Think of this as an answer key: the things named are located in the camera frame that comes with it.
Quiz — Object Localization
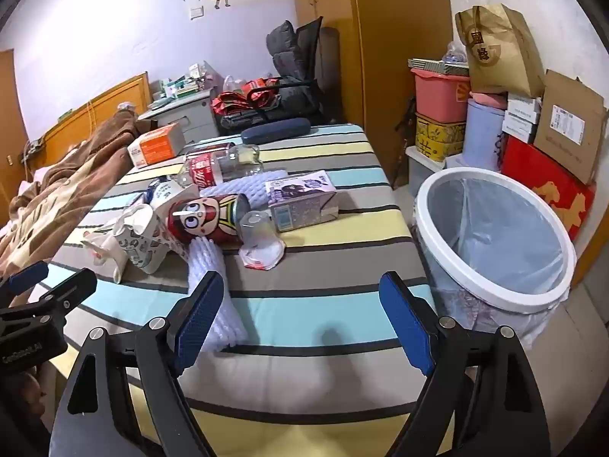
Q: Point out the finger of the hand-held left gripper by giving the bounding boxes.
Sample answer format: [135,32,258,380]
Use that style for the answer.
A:
[0,268,98,327]
[0,262,49,305]

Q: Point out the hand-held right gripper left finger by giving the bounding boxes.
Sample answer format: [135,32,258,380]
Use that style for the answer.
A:
[50,270,225,457]

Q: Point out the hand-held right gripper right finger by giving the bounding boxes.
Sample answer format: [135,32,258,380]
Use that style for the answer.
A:
[379,270,553,457]

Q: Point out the white foam net sleeve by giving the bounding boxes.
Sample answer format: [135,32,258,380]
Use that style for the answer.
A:
[209,169,291,210]
[183,238,248,350]

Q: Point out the patterned paper cup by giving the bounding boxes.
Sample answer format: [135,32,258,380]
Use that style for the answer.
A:
[81,202,169,284]

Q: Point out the white round trash bin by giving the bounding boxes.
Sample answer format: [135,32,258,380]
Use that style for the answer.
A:
[411,168,577,344]

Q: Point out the red cartoon face can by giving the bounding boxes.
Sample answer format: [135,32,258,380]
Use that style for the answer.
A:
[166,193,250,248]

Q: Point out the clear jelly cup with lid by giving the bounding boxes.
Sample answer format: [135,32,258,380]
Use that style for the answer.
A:
[238,209,286,271]

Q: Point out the small white blue bottle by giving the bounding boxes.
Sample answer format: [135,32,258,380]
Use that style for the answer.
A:
[145,176,184,205]

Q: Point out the clear plastic bottle red label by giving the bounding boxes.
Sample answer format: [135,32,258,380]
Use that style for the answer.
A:
[174,143,265,189]

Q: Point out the purple printed carton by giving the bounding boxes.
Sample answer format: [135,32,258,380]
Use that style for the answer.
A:
[264,170,340,233]

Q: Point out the striped bed sheet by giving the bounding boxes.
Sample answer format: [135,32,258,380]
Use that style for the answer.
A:
[48,124,443,457]

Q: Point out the brown blanket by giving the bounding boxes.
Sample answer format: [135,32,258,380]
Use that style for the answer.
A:
[0,109,153,291]

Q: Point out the clear storage box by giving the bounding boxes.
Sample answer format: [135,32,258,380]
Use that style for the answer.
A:
[405,145,469,196]

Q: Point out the wooden door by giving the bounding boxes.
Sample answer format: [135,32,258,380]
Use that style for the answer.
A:
[0,50,27,186]

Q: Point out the orange white box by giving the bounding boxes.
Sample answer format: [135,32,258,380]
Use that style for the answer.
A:
[128,123,187,168]

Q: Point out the wooden headboard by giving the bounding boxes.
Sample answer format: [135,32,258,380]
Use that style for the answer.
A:
[24,72,150,172]

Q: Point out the dark folded umbrella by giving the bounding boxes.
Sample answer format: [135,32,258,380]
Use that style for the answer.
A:
[394,97,418,187]

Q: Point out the yellow patterned box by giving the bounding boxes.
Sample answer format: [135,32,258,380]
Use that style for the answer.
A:
[415,113,467,163]

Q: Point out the red gold gift box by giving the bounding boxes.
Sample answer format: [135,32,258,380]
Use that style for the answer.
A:
[499,134,598,243]

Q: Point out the pale purple cylindrical bin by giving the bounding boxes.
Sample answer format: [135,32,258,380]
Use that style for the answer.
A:
[464,97,507,172]

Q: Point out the grey nightstand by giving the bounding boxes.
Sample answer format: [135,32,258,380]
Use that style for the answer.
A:
[138,90,222,141]

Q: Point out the dark blue glasses case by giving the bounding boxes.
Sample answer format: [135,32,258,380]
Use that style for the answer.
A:
[241,118,312,142]

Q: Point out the red patterned bags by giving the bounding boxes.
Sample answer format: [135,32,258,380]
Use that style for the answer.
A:
[210,76,281,117]

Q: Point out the pink plastic box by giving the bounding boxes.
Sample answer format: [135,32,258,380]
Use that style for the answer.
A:
[410,67,472,122]

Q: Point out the clutter of small boxes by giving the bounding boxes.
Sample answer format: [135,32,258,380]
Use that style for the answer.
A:
[159,62,224,101]

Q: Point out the pink round lid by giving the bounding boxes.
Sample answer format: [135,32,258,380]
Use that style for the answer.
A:
[469,90,510,108]

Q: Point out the open cardboard box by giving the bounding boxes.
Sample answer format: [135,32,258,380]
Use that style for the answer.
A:
[533,69,609,184]

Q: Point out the patterned flat tray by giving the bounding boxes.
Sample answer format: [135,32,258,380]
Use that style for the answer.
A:
[408,57,469,74]

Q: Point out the black office chair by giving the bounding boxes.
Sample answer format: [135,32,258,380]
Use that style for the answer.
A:
[266,16,341,125]

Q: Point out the wooden wardrobe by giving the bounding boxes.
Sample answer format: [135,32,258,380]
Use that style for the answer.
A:
[290,0,453,186]

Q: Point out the grey cushion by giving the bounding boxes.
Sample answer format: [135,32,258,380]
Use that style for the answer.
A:
[266,20,310,79]

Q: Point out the brown paper bag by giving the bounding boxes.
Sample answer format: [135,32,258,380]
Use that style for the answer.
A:
[455,4,545,98]

